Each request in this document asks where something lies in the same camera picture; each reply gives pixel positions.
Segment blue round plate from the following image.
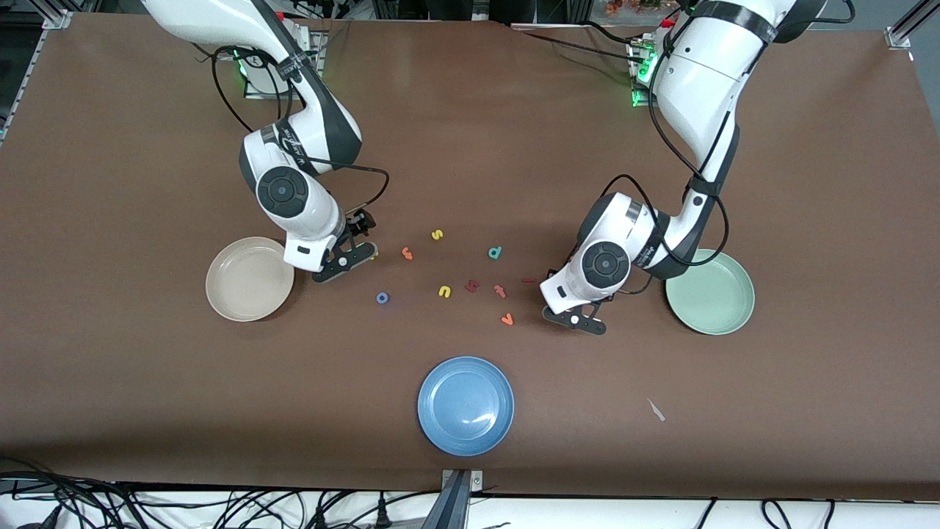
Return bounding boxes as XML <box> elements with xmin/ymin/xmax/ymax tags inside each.
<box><xmin>417</xmin><ymin>356</ymin><xmax>515</xmax><ymax>457</ymax></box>

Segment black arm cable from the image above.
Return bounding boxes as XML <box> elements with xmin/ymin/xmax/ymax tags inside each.
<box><xmin>565</xmin><ymin>7</ymin><xmax>731</xmax><ymax>295</ymax></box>
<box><xmin>211</xmin><ymin>44</ymin><xmax>390</xmax><ymax>221</ymax></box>

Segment beige brown round plate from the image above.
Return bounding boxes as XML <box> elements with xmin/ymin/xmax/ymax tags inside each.
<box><xmin>205</xmin><ymin>237</ymin><xmax>295</xmax><ymax>323</ymax></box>

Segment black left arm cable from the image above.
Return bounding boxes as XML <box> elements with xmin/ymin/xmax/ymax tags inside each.
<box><xmin>565</xmin><ymin>7</ymin><xmax>731</xmax><ymax>295</ymax></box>

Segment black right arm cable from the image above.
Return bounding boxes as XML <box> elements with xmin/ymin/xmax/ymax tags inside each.
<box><xmin>211</xmin><ymin>44</ymin><xmax>390</xmax><ymax>221</ymax></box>

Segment light green round plate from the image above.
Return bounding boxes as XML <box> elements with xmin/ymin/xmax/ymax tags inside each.
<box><xmin>665</xmin><ymin>249</ymin><xmax>756</xmax><ymax>336</ymax></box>

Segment black table cable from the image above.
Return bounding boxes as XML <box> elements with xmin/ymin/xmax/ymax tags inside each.
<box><xmin>525</xmin><ymin>21</ymin><xmax>640</xmax><ymax>61</ymax></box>

